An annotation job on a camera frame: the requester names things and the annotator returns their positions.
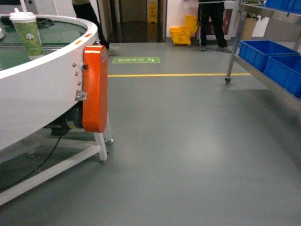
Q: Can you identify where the steel shelf cart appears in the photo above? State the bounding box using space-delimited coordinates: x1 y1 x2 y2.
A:
225 2 301 112

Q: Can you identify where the person in black trousers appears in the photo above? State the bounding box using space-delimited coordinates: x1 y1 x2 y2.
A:
198 0 232 53

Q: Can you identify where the yellow wet floor sign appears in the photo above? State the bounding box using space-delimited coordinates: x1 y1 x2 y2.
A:
147 0 158 23

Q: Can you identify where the orange motor cover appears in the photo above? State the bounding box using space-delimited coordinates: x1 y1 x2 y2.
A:
82 45 108 133

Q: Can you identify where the green drink cup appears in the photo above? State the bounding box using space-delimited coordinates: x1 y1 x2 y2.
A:
9 0 44 60

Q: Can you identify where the blue shelf bin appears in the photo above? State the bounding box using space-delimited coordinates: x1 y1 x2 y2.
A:
239 40 300 72
264 55 301 97

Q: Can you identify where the walking person left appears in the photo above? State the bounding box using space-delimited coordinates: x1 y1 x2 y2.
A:
71 0 119 56

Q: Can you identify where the white round conveyor table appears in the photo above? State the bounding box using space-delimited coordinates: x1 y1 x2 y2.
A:
0 16 113 204

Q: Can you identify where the yellow mop bucket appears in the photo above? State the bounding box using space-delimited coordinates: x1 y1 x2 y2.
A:
170 15 199 46

